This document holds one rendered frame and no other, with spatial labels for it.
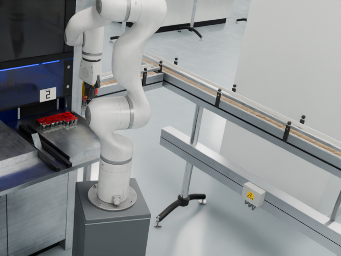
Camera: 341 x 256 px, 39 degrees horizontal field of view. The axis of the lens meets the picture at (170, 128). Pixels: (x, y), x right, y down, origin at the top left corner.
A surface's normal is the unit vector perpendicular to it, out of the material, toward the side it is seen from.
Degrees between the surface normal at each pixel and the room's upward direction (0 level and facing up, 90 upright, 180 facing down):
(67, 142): 0
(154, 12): 91
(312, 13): 90
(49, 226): 90
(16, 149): 0
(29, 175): 0
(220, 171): 90
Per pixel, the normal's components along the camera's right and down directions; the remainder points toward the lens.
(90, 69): -0.63, 0.25
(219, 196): 0.13, -0.88
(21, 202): 0.70, 0.40
